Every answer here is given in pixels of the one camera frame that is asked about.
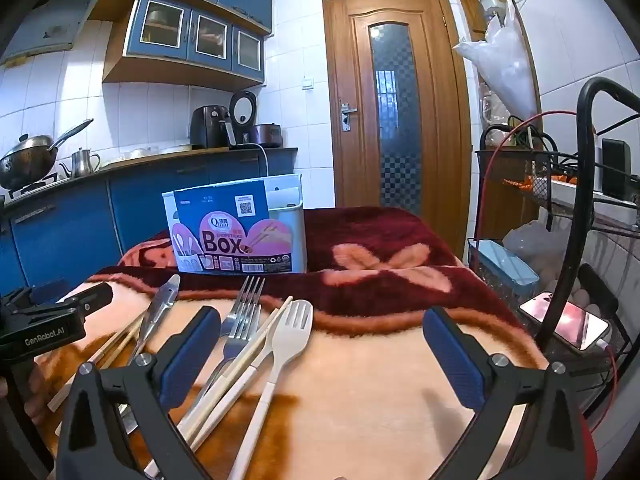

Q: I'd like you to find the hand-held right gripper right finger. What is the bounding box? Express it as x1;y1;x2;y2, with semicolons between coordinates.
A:
422;305;588;480

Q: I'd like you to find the white plastic bag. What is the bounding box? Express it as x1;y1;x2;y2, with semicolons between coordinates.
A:
452;0;539;122

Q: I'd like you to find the black power adapter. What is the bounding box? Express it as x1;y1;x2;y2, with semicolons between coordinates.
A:
600;138;632;197

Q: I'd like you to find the steel kettle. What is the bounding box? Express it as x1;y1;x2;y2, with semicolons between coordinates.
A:
60;148;103;180

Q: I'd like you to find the person's left hand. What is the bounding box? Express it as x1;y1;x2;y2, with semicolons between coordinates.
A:
26;366;52;423

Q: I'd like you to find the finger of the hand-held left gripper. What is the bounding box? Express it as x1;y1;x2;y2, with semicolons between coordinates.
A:
0;280;71;311
50;281;115;323

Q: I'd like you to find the white chopstick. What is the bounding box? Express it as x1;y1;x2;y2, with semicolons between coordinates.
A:
175;296;295;436
187;332;281;456

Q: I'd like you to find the black air fryer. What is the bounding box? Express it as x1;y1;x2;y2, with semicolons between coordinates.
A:
190;105;234;150

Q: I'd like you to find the blue white utensil box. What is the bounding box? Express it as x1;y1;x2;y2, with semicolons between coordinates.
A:
162;173;307;276

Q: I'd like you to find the blue wall cabinet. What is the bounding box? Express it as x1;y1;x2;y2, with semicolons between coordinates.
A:
101;0;274;92

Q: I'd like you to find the red cable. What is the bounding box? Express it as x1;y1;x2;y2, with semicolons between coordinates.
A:
480;110;601;243

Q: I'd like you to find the steel wok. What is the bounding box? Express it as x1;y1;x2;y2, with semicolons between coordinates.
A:
0;119;95;191

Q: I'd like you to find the wooden chopstick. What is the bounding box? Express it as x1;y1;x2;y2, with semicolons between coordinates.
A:
55;327;143;436
47;312;147;413

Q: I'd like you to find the wooden shelf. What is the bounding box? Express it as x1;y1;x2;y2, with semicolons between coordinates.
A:
456;0;543;126

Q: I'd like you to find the black wire rack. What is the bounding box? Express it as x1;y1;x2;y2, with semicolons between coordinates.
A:
467;125;640;441

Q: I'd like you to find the smartphone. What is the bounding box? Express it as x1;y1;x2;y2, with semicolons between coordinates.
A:
519;297;612;354

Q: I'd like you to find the wooden door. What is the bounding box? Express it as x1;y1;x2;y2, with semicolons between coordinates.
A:
322;0;473;261

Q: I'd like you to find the brown rice cooker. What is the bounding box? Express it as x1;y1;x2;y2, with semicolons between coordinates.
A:
250;124;283;149

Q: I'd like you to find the metal fork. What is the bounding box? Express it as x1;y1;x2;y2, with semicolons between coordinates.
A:
200;307;263;411
177;276;267;426

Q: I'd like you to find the white power strip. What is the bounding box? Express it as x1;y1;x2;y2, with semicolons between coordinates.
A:
550;180;640;227

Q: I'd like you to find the white plastic fork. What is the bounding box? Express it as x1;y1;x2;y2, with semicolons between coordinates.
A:
227;300;315;480

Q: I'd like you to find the range hood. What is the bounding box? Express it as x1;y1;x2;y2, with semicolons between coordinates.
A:
0;0;117;67

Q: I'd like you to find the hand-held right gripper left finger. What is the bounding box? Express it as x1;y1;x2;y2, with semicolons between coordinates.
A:
55;305;223;480

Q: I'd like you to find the blue base cabinet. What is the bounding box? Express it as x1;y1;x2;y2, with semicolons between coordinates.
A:
0;147;301;306

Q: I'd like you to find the light blue lidded box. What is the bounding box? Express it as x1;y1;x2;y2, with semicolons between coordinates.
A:
467;239;541;306

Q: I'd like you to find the gas stove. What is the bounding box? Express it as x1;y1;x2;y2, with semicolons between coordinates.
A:
6;172;62;200

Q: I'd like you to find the black bent tube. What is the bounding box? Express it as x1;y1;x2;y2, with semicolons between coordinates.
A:
540;77;640;358

